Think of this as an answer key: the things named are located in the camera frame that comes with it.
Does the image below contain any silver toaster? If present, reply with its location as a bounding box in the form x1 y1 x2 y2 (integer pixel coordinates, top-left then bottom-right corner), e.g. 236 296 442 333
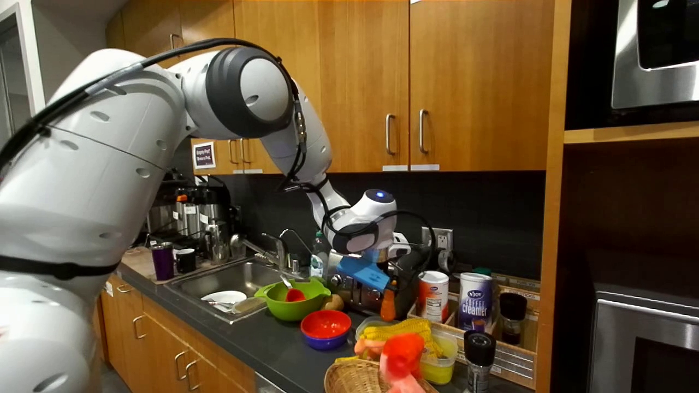
327 265 400 318

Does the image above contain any white and orange canister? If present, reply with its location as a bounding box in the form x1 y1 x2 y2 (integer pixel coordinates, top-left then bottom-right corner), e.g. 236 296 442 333
417 270 450 324

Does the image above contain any orange plastic item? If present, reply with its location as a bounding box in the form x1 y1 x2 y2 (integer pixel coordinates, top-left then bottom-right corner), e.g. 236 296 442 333
380 289 398 323

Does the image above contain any yellow toy corn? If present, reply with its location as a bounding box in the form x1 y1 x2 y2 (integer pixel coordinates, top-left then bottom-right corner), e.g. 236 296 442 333
362 318 446 359

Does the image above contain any blue and white canister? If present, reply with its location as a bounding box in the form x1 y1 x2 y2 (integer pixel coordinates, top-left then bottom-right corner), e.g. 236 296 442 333
458 272 494 333

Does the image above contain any red toy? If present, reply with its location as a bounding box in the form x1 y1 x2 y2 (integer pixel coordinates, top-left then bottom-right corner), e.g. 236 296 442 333
378 332 428 393

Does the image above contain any orange toy carrot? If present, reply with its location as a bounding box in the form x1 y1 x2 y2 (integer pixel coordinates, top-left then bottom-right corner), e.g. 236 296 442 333
353 338 387 361

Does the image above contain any clear plastic container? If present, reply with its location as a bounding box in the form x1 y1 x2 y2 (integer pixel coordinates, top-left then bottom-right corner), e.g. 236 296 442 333
354 315 459 386

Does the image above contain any clear soap bottle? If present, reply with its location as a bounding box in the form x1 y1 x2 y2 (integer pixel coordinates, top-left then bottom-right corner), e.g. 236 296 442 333
310 230 331 279

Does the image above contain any red bowl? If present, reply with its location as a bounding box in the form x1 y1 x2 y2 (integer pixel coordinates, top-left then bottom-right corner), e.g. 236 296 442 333
300 309 352 340

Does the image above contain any black and clear grinder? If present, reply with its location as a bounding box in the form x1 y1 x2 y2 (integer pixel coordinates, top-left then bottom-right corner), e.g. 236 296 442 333
463 330 497 393

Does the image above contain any blue bowl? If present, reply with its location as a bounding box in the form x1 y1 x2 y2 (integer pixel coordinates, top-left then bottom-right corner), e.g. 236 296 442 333
301 327 351 351

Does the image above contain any black pepper grinder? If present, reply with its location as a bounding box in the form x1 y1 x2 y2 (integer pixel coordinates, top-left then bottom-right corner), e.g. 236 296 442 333
499 292 528 346

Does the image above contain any wicker basket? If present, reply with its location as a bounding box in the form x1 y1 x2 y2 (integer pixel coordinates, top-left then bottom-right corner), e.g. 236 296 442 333
324 358 439 393

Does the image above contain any red scoop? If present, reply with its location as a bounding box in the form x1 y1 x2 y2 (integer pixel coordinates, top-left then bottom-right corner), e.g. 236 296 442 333
280 275 307 303

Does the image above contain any small silver tap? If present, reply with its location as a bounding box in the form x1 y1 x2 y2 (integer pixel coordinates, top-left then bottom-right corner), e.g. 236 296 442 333
279 228 313 275

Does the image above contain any green bowl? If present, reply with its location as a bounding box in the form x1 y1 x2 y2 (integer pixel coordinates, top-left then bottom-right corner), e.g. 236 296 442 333
254 277 332 322

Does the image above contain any wooden organiser tray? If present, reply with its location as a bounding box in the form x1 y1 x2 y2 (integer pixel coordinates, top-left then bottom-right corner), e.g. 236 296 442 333
406 272 542 390

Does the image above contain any steel sink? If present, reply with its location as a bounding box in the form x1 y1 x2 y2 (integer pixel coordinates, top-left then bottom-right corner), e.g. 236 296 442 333
163 255 307 326

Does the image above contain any white plate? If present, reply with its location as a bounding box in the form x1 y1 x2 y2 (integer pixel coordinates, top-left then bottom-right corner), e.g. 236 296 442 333
200 290 248 314

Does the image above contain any wide wooden cabinet door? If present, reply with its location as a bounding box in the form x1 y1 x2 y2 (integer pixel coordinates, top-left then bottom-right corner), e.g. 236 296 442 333
409 0 555 172
234 0 411 174

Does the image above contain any black coffee brewer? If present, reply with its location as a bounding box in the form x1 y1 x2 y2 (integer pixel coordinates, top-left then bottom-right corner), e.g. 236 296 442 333
146 174 236 264

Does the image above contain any black mug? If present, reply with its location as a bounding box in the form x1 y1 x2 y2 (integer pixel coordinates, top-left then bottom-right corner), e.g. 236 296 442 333
174 248 197 275

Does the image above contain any row of silver carafes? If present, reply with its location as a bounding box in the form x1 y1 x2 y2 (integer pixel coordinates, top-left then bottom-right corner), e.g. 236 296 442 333
174 194 230 265

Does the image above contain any tall wooden appliance cabinet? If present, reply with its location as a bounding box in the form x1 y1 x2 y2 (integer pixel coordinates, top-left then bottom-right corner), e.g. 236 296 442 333
536 0 699 393

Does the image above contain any printed notice sign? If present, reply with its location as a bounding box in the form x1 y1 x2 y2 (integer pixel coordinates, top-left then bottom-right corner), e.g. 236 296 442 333
192 141 217 170

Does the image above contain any oven door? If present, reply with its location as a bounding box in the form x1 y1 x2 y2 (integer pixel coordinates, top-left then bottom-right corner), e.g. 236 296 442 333
587 291 699 393

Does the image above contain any purple tumbler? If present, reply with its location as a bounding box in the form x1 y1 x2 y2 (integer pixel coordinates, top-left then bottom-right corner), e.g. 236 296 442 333
151 242 175 282

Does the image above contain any wooden base cabinet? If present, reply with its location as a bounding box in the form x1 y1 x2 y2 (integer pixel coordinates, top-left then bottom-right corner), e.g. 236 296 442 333
97 272 257 393

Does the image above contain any wooden cutting board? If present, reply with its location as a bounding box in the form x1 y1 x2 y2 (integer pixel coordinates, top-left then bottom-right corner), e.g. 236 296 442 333
121 246 215 285

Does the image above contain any narrow wooden cabinet door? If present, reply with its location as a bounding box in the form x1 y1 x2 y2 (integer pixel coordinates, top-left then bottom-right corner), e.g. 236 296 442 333
121 0 236 69

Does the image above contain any wall socket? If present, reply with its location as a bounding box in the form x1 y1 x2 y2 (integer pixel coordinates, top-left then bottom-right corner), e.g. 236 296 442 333
420 226 454 253

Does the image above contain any wooden wall cabinet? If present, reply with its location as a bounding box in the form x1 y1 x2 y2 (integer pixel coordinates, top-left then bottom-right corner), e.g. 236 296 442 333
105 0 555 176

